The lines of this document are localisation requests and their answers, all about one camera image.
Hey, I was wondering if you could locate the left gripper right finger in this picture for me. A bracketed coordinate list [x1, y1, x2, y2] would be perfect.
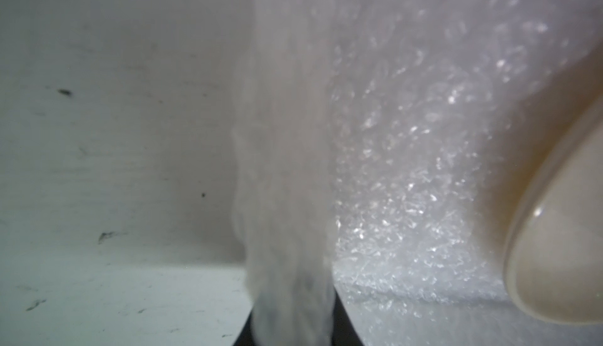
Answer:
[331, 292, 364, 346]

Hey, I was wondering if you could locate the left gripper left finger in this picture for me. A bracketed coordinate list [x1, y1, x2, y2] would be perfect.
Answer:
[232, 313, 256, 346]

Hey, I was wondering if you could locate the bubble plate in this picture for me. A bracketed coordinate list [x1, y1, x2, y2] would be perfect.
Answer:
[233, 0, 602, 345]

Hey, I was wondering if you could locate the cream dinner plate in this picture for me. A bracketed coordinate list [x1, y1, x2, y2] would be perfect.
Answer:
[503, 102, 602, 325]

